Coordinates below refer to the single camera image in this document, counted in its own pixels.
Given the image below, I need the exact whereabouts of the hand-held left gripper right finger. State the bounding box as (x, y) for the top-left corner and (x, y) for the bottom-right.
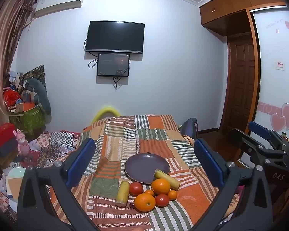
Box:
(194, 138), (272, 231)

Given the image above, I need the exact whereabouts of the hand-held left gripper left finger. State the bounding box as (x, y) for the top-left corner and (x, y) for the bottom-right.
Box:
(17, 138), (102, 231)

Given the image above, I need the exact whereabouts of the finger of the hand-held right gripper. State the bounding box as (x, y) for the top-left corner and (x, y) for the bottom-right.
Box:
(248, 121), (289, 147)
(229, 128), (288, 167)

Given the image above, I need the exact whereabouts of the large orange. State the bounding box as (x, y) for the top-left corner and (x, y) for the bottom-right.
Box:
(151, 178), (171, 195)
(134, 193), (156, 213)

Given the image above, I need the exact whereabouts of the red tomato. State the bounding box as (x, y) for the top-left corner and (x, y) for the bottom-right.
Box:
(129, 182), (144, 197)
(155, 193), (170, 207)

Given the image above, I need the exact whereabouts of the dark purple plate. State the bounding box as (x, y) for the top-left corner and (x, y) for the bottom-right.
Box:
(124, 153), (170, 185)

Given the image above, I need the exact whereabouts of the checkered patchwork quilt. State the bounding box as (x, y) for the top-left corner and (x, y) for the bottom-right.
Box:
(26, 130), (83, 169)

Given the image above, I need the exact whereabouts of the brown wooden door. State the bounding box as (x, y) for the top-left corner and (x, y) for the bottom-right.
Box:
(226, 32), (256, 133)

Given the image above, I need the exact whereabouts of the white heart-print wardrobe door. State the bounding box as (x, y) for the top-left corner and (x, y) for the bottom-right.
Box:
(252, 5), (289, 140)

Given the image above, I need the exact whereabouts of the striped patchwork blanket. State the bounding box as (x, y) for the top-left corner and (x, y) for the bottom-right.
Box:
(48, 114), (234, 231)

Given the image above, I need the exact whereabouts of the pink plush toy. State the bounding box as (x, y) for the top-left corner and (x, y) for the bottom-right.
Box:
(13, 128), (30, 156)

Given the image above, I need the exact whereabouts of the green storage box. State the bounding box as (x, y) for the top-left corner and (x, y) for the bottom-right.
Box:
(8, 105), (46, 135)

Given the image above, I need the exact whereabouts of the pale teal plate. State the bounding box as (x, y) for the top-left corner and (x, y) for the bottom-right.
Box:
(8, 167), (27, 181)

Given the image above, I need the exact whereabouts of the brown cardboard sheet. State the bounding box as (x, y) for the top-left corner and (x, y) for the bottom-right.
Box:
(6, 177), (23, 199)

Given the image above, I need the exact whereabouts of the orange box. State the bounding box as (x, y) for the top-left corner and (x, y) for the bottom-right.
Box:
(16, 102), (36, 112)

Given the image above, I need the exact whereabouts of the dark grey box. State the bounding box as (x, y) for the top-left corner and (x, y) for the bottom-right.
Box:
(0, 138), (18, 158)

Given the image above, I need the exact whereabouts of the grey long pillow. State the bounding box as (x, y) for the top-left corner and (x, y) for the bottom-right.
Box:
(24, 78), (52, 115)

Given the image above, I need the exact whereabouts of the red box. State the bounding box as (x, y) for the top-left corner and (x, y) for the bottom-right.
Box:
(0, 123), (18, 147)

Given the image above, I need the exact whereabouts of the floral cloth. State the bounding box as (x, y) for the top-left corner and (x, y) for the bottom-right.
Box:
(0, 173), (22, 222)

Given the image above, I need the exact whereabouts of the red plastic bag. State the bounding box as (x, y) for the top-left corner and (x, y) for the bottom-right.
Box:
(3, 89), (22, 106)

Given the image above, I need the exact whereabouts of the dark patterned cushion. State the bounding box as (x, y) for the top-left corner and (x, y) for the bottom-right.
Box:
(22, 65), (47, 94)

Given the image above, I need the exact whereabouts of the blue white plush toy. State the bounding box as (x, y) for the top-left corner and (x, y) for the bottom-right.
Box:
(10, 70), (23, 90)

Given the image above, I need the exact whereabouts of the wooden overhead cabinet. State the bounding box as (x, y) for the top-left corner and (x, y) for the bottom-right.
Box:
(199, 0), (289, 36)

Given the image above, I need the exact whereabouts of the striped brown curtain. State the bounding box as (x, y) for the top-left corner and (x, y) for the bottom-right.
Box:
(0, 0), (36, 126)

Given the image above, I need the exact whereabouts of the white air conditioner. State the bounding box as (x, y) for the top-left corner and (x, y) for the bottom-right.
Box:
(34, 0), (86, 18)

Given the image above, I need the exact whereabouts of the yellow ring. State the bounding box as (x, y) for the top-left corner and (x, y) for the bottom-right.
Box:
(92, 106), (122, 123)

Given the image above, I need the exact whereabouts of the black hanging cable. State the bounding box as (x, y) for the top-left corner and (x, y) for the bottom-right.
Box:
(113, 76), (122, 91)

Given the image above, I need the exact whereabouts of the small black wall monitor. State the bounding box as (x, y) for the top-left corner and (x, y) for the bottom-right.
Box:
(97, 53), (131, 77)

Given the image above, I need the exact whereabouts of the black wall television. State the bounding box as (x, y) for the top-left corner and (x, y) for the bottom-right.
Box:
(85, 20), (145, 54)

